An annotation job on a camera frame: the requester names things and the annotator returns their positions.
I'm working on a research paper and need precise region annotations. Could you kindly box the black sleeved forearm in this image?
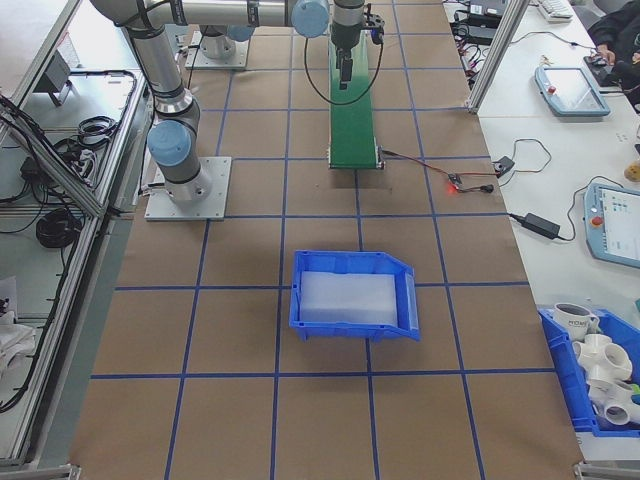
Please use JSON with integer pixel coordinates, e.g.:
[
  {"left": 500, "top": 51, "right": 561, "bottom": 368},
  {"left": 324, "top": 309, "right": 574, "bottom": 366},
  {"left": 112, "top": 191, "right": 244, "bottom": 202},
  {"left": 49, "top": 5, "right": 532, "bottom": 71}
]
[{"left": 587, "top": 7, "right": 640, "bottom": 61}]

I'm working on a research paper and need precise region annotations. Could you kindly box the green conveyor belt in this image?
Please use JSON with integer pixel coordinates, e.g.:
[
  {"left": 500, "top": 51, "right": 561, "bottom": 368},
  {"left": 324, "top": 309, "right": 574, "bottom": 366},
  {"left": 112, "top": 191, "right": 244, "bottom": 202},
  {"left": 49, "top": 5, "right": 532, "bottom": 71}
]
[{"left": 325, "top": 27, "right": 386, "bottom": 172}]

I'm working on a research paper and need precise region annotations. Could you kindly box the power strip with plugs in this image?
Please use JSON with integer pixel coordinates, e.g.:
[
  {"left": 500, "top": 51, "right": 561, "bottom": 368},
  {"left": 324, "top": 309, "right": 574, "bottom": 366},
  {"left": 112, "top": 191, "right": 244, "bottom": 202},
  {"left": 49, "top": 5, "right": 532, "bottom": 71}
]
[{"left": 457, "top": 42, "right": 489, "bottom": 86}]

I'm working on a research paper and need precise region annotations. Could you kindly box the large black power adapter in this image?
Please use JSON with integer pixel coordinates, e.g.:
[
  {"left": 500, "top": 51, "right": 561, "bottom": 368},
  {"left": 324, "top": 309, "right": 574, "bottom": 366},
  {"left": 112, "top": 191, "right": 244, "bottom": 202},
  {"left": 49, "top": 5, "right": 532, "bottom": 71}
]
[{"left": 452, "top": 22, "right": 496, "bottom": 44}]

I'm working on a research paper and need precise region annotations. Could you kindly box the black computer with white label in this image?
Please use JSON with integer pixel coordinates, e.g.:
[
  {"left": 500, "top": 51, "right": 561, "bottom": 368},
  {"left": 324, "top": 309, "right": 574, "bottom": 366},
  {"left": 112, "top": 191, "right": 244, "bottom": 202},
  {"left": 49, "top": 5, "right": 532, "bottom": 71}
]
[{"left": 467, "top": 0, "right": 507, "bottom": 17}]

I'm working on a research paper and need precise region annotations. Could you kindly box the blue plastic bin with foam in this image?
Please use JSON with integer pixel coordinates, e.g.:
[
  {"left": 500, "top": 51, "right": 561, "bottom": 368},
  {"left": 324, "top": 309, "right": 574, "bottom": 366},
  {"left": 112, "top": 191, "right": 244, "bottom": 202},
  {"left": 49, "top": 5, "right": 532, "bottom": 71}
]
[{"left": 288, "top": 249, "right": 422, "bottom": 344}]

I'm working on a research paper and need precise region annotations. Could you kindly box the white keyboard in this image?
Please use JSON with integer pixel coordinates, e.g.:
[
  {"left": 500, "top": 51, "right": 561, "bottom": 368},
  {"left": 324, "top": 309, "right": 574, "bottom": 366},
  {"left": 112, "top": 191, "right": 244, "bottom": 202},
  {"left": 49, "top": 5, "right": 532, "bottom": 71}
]
[{"left": 538, "top": 0, "right": 574, "bottom": 24}]

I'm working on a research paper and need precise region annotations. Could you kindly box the teach pendant with grey screen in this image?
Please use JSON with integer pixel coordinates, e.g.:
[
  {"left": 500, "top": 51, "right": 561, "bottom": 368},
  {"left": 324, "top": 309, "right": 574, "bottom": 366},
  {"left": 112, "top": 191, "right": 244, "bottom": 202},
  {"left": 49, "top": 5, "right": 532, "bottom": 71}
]
[{"left": 534, "top": 65, "right": 611, "bottom": 119}]

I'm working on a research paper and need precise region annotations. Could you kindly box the small black power adapter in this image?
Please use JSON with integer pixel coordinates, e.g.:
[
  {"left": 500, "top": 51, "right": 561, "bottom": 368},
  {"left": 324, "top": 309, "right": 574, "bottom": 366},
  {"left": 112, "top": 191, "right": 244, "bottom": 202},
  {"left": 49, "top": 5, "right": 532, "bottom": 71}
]
[{"left": 522, "top": 212, "right": 562, "bottom": 239}]

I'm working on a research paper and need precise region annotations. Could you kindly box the black controller device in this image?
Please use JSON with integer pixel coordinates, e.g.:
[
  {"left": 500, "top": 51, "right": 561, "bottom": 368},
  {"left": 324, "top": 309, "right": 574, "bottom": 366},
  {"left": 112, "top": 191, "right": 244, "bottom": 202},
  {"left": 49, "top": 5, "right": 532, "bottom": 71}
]
[{"left": 584, "top": 55, "right": 624, "bottom": 94}]

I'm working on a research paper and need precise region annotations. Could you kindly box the grey metal box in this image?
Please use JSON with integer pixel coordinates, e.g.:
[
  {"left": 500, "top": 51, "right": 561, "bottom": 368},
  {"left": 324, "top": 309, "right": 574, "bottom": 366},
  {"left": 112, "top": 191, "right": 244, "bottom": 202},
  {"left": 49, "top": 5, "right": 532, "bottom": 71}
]
[{"left": 32, "top": 49, "right": 76, "bottom": 106}]

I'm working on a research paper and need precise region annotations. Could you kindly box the teach pendant with white screen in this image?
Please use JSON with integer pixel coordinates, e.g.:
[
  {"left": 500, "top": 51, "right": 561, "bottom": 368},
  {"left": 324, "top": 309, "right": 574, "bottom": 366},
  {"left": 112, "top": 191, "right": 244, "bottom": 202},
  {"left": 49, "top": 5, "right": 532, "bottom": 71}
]
[{"left": 582, "top": 180, "right": 640, "bottom": 264}]

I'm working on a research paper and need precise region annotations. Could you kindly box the white printed mug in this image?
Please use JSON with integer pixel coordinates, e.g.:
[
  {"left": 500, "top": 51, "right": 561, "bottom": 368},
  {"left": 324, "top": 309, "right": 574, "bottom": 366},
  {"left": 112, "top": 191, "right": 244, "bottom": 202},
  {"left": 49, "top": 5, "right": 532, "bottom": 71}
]
[{"left": 552, "top": 302, "right": 601, "bottom": 339}]

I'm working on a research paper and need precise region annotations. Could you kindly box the white PVC pipe fitting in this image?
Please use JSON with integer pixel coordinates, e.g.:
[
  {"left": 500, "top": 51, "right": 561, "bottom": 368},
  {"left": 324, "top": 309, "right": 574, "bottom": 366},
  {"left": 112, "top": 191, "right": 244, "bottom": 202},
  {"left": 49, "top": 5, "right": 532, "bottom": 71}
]
[
  {"left": 587, "top": 378, "right": 640, "bottom": 430},
  {"left": 571, "top": 333, "right": 635, "bottom": 385}
]

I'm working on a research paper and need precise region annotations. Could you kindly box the blue bin with pipe fittings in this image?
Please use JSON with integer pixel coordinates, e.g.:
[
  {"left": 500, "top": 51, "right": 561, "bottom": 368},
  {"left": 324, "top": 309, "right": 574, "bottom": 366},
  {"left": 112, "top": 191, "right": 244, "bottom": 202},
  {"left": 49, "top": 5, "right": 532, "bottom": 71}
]
[{"left": 537, "top": 307, "right": 640, "bottom": 437}]

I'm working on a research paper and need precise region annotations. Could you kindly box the white crumpled cloth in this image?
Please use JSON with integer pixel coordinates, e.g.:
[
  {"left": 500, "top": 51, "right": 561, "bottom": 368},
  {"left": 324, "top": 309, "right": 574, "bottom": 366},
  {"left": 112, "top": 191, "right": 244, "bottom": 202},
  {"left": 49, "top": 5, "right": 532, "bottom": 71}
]
[{"left": 0, "top": 277, "right": 36, "bottom": 371}]

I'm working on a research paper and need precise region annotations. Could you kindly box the aluminium corner bar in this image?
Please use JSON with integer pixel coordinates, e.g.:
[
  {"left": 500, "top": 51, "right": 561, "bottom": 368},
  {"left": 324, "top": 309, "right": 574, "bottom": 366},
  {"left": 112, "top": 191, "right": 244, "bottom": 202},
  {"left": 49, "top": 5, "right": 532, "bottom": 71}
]
[
  {"left": 0, "top": 462, "right": 81, "bottom": 480},
  {"left": 574, "top": 459, "right": 640, "bottom": 480}
]

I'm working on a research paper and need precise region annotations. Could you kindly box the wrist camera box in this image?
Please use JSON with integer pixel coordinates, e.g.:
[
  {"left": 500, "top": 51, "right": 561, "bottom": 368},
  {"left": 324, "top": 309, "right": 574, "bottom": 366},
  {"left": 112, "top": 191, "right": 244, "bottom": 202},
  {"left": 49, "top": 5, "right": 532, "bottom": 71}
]
[{"left": 363, "top": 13, "right": 387, "bottom": 45}]

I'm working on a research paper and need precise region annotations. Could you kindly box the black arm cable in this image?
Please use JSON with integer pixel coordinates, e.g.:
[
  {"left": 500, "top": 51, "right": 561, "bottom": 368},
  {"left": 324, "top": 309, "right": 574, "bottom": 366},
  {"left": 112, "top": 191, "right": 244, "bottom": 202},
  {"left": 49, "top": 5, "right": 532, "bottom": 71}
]
[{"left": 303, "top": 34, "right": 385, "bottom": 106}]

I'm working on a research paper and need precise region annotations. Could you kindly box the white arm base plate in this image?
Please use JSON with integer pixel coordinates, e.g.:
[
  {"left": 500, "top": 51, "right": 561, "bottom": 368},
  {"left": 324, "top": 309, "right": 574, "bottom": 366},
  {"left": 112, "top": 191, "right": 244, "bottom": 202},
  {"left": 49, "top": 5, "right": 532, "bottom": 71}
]
[
  {"left": 184, "top": 30, "right": 251, "bottom": 71},
  {"left": 143, "top": 155, "right": 234, "bottom": 221}
]

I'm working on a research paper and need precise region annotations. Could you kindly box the red and black wire pair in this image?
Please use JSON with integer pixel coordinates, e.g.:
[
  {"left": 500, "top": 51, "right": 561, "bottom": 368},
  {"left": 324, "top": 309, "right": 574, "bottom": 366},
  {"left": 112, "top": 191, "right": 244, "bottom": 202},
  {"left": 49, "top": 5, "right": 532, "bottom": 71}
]
[{"left": 382, "top": 148, "right": 454, "bottom": 179}]

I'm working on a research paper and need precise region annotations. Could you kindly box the aluminium profile post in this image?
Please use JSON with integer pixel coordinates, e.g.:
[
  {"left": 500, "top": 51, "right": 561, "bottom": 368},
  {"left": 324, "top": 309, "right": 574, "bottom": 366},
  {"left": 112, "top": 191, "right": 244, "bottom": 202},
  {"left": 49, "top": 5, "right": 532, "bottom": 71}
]
[{"left": 467, "top": 0, "right": 524, "bottom": 115}]

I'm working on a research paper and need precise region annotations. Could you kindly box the black adapter cable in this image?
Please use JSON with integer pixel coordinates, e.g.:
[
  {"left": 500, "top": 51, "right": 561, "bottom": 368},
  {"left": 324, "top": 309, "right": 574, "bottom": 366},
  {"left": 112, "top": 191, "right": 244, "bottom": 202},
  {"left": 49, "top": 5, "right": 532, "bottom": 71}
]
[{"left": 507, "top": 174, "right": 609, "bottom": 242}]

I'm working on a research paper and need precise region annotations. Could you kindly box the black cable coil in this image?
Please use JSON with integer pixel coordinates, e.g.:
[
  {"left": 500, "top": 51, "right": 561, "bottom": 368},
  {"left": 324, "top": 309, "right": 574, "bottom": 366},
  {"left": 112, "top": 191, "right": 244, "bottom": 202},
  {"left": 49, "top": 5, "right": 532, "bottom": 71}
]
[
  {"left": 34, "top": 207, "right": 84, "bottom": 250},
  {"left": 77, "top": 115, "right": 121, "bottom": 146}
]

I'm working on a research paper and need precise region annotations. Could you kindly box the V-shaped metal bar frame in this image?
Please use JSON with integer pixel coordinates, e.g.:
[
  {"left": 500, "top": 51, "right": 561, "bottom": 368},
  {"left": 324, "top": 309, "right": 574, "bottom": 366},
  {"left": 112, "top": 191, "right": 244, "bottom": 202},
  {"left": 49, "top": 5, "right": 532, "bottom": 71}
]
[{"left": 0, "top": 0, "right": 154, "bottom": 469}]

